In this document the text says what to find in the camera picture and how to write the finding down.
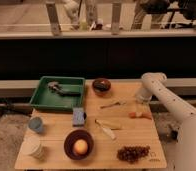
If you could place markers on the green plastic tray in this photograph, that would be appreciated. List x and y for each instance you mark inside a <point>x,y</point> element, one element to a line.
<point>56,93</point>

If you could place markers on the dark brown bowl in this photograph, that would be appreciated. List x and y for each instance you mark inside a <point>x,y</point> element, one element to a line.
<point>72,138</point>

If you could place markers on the wooden spatula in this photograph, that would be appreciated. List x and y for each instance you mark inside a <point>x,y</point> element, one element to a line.
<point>108,124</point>

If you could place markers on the bunch of dark grapes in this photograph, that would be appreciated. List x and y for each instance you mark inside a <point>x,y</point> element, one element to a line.
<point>132,154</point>

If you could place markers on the light blue cup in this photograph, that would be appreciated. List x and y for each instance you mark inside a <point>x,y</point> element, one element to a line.
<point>36,125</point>

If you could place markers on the white stacked cups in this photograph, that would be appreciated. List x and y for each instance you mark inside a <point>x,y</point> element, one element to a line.
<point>32,146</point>

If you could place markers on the small red bowl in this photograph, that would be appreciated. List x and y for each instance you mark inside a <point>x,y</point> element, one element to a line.
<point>101,86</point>

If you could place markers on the grey tool in tray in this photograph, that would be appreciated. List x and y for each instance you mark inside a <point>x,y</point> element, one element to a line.
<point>55,87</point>

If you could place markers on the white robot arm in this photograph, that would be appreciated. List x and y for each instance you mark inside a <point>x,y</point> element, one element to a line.
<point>153,84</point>

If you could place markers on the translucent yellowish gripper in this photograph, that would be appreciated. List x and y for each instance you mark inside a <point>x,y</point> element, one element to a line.
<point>142,107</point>

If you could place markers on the orange ball in bowl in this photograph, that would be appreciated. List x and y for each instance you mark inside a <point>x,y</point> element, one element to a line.
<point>80,147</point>

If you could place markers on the blue sponge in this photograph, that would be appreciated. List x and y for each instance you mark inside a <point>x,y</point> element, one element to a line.
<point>79,117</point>

